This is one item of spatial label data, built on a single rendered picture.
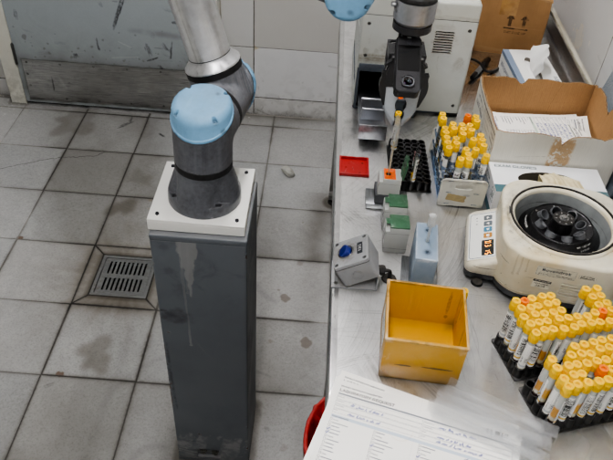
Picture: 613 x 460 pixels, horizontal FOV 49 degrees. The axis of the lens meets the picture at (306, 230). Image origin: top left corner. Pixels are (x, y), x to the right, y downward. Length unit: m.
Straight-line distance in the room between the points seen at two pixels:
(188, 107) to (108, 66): 2.06
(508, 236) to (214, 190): 0.57
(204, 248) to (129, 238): 1.32
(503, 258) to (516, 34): 0.99
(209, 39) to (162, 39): 1.85
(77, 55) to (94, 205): 0.80
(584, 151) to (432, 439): 0.77
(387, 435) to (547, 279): 0.43
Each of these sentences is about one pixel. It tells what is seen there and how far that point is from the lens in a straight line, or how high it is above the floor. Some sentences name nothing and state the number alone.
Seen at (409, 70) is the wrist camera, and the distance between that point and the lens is 1.25.
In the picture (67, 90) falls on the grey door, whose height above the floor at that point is 0.09.
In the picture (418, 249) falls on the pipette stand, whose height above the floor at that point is 0.97.
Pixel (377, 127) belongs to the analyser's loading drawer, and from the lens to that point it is 1.62.
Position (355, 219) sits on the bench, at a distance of 1.43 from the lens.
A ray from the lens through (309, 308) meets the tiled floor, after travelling 2.41.
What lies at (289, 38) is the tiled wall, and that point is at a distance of 3.17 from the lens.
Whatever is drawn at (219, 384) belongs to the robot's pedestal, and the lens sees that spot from 1.74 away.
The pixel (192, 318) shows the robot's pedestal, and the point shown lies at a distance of 1.56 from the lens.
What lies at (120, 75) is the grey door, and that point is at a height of 0.19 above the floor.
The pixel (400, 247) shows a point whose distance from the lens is 1.36.
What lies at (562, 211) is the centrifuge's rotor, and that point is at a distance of 1.41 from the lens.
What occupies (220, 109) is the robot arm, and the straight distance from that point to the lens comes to 1.28.
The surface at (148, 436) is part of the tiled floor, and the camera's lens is 2.13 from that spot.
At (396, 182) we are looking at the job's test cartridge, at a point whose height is 0.94.
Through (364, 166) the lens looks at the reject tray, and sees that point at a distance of 1.57.
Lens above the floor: 1.80
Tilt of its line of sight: 42 degrees down
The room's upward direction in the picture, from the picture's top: 4 degrees clockwise
